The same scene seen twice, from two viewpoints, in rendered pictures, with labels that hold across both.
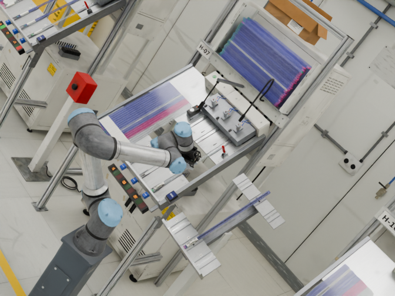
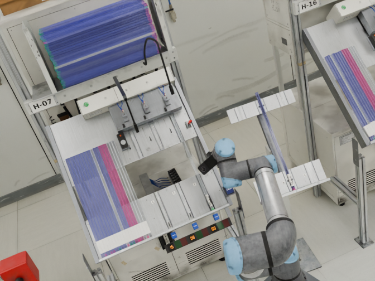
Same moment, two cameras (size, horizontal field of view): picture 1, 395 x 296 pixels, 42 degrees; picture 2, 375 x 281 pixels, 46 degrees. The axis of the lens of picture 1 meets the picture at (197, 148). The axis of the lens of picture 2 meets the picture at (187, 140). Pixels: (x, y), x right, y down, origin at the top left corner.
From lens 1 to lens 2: 161 cm
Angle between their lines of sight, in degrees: 37
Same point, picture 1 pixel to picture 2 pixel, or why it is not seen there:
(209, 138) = (160, 134)
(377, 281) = (342, 39)
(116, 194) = (148, 256)
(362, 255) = (318, 40)
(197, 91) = (91, 131)
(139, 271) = not seen: hidden behind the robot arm
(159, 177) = (197, 198)
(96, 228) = (297, 269)
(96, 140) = (289, 239)
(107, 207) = not seen: hidden behind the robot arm
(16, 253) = not seen: outside the picture
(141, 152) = (278, 194)
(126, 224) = (181, 251)
